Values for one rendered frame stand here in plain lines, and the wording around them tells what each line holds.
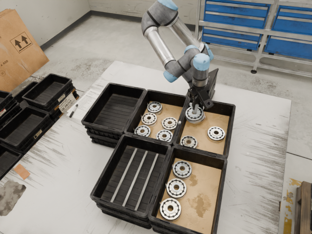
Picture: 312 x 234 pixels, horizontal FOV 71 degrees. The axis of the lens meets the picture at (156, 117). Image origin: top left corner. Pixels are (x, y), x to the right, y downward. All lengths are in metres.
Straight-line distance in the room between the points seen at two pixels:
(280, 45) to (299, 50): 0.21
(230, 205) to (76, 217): 0.85
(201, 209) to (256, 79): 2.32
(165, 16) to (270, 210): 1.21
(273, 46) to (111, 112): 2.20
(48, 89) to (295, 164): 2.55
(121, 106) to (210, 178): 0.79
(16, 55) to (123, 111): 2.51
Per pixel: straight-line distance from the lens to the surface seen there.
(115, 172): 1.30
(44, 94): 2.55
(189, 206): 1.18
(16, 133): 2.48
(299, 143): 2.66
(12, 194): 1.65
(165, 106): 1.55
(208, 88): 1.55
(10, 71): 3.75
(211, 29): 3.10
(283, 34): 3.00
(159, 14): 1.38
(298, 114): 2.93
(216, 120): 1.48
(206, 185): 1.23
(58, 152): 1.67
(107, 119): 1.54
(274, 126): 1.73
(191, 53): 1.15
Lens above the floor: 1.95
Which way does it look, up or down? 49 degrees down
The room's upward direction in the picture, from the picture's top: 7 degrees counter-clockwise
